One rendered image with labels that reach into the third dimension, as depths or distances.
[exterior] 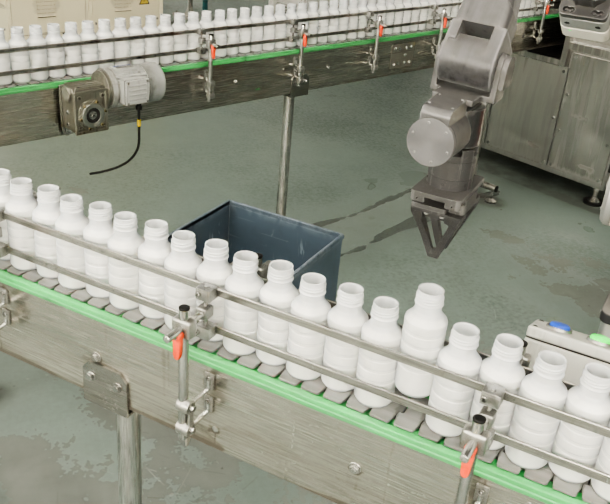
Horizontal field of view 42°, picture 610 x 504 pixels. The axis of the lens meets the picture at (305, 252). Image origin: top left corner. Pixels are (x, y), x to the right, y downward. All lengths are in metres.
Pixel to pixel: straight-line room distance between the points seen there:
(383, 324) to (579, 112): 3.76
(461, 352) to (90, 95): 1.79
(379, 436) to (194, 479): 1.39
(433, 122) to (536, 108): 4.03
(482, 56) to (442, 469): 0.56
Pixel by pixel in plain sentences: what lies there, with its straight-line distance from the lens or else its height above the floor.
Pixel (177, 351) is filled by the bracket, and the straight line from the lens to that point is 1.20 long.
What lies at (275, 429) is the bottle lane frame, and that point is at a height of 0.91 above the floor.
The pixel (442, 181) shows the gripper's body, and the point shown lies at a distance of 0.99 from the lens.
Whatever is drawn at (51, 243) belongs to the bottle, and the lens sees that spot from 1.45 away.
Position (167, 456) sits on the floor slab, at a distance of 2.59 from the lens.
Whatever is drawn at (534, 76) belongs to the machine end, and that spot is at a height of 0.64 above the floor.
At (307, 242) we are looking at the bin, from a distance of 1.85.
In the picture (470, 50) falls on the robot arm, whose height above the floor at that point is 1.53.
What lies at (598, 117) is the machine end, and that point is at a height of 0.52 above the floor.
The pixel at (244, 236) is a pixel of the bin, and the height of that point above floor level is 0.87.
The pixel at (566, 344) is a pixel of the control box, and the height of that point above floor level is 1.11.
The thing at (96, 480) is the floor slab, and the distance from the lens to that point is 2.53.
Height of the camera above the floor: 1.72
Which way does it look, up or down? 27 degrees down
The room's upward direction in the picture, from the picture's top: 5 degrees clockwise
